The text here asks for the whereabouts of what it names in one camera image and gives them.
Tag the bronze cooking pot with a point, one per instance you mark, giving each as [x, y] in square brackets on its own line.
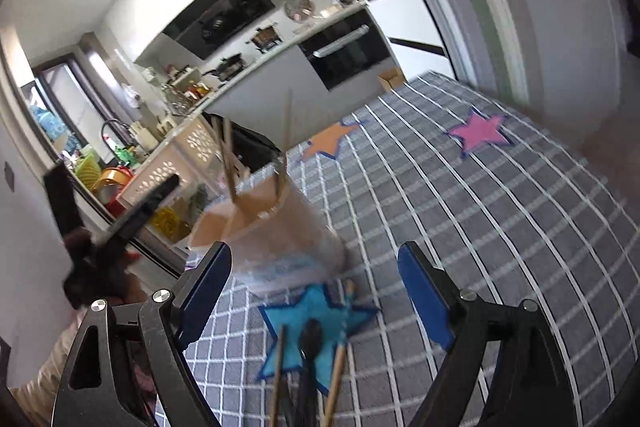
[265, 39]

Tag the black built-in oven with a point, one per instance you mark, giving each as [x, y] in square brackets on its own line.
[344, 49]

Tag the black range hood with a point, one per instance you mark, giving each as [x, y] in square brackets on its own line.
[206, 25]

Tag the dark plastic spoon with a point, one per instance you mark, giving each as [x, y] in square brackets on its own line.
[309, 347]

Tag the beige perforated storage cart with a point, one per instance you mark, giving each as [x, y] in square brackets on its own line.
[190, 152]

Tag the wooden chopstick patterned tip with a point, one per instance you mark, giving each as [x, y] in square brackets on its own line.
[227, 157]

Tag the person's left hand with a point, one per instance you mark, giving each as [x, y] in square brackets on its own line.
[37, 397]

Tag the pink utensil holder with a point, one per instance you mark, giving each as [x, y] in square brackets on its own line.
[277, 239]

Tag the blue patterned chopstick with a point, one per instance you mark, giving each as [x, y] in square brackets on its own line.
[339, 357]

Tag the black wok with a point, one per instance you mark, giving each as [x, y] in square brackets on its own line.
[227, 68]

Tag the black bag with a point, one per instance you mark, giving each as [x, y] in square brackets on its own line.
[254, 150]

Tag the plain wooden chopstick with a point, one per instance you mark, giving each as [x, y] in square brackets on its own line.
[284, 141]

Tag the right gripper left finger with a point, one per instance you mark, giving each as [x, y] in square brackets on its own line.
[98, 386]

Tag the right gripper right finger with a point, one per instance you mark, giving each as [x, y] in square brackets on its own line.
[530, 386]

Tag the black kitchen faucet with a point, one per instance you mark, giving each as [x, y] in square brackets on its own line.
[115, 135]

